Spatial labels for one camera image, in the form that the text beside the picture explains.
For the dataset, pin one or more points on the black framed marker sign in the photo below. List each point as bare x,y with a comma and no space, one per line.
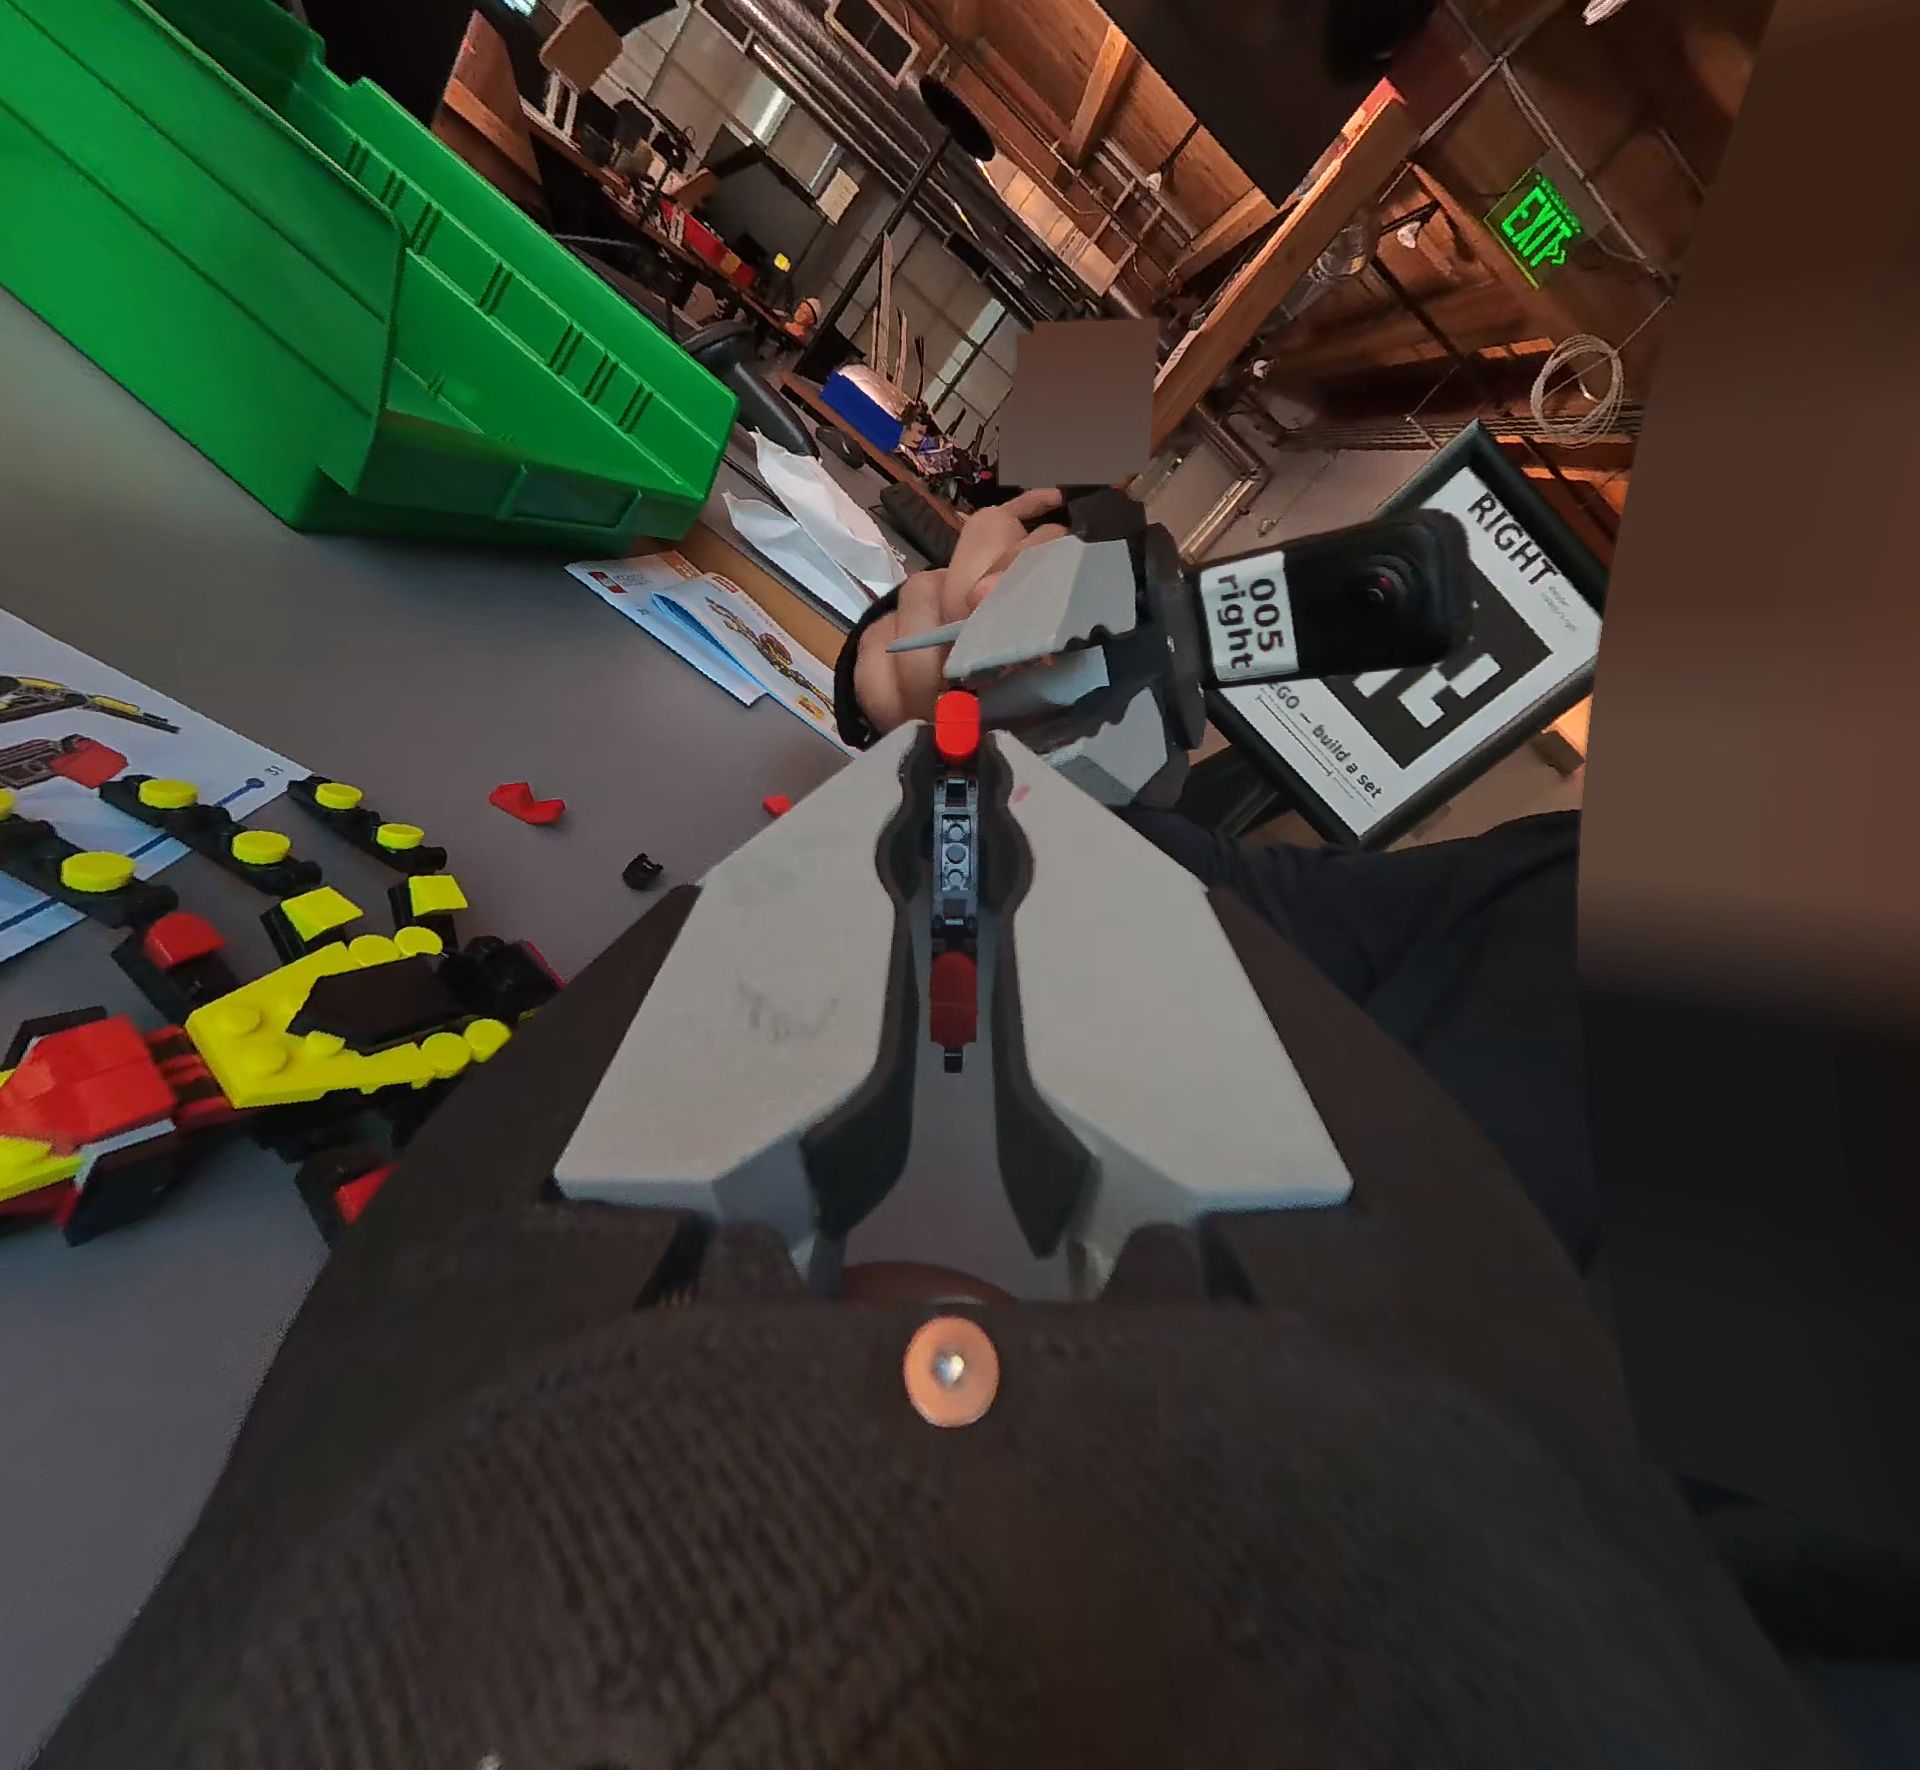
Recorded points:
1442,750

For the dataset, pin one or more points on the blue cooler box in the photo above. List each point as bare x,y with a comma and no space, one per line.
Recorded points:
857,398

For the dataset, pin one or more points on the person's right hand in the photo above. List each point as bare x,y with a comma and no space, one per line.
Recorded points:
925,602

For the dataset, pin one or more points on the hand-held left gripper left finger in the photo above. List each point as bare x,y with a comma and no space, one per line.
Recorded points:
720,1021

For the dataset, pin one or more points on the large spider instruction booklet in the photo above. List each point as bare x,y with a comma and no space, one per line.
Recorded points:
240,781

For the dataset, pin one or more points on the black yellow brick spider model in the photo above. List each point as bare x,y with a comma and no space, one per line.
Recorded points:
271,1034

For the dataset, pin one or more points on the black red brick leg segment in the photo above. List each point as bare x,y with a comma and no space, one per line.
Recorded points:
956,1007

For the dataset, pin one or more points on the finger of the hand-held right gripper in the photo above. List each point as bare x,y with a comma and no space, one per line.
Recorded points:
1065,691
1051,602

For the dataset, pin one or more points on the green exit sign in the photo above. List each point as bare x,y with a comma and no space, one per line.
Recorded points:
1538,228

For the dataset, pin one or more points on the small folded instruction booklet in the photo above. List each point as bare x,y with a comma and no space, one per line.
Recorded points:
705,620

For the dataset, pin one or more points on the black padded office chair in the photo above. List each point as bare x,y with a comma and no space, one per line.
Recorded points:
752,375

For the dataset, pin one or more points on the person's right forearm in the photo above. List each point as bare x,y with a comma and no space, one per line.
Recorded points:
1348,901

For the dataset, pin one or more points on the red angled brick piece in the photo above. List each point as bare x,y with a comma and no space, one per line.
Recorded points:
524,803

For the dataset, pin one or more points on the white crumpled paper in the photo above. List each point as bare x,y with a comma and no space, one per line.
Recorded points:
817,510

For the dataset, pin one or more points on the person's dark clothing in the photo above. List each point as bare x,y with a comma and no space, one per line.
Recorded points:
1471,1169

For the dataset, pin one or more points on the black brick clip piece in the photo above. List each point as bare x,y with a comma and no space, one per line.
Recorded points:
641,870

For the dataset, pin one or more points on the green storage bin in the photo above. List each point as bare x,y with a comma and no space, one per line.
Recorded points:
226,299

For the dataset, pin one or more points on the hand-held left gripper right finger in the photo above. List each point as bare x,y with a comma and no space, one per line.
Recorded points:
1170,1034

